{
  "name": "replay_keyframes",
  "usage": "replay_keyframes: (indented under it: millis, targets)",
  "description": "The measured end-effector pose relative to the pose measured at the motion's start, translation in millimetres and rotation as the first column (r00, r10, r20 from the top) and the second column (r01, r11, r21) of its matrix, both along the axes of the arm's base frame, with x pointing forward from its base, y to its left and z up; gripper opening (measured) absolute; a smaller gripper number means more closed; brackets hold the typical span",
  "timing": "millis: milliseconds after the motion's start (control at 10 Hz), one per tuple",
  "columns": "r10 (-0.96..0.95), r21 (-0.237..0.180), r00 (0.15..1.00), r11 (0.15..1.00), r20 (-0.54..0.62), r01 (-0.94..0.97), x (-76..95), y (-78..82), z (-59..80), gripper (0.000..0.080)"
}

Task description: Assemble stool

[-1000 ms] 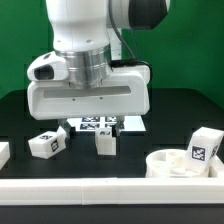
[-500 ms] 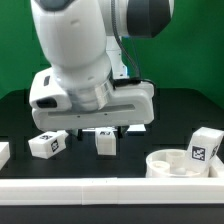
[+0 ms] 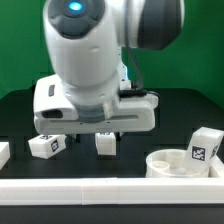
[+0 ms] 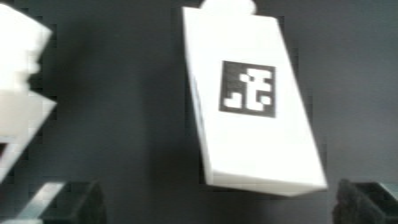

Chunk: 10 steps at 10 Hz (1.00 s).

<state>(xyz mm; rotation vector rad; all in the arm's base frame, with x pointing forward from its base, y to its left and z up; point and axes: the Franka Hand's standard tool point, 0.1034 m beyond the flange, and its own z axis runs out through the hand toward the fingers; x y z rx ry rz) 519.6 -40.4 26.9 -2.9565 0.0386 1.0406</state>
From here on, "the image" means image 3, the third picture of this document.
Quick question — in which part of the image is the white front fence bar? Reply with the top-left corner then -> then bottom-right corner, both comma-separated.
0,178 -> 224,205

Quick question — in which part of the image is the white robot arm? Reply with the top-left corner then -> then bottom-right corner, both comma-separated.
34,0 -> 185,134

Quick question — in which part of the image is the white round stool seat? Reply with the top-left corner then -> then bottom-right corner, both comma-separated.
145,149 -> 209,178

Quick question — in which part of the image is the white fence bar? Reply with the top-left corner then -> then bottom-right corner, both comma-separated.
209,156 -> 224,178
0,142 -> 10,170
0,178 -> 224,205

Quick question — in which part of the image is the white left fence bar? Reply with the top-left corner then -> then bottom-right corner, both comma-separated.
0,142 -> 10,170

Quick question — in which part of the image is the white right fence bar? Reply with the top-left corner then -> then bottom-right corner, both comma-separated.
209,156 -> 224,178

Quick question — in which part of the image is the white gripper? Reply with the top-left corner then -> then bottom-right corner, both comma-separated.
34,75 -> 158,134

